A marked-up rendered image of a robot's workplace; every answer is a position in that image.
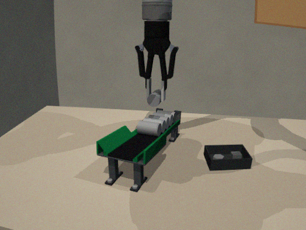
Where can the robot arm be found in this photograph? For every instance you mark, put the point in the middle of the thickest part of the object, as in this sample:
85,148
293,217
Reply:
157,10

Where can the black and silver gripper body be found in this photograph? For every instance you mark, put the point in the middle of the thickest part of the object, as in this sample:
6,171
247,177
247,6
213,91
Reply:
156,32

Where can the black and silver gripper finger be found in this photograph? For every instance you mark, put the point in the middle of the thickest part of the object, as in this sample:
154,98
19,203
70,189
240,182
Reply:
141,64
173,51

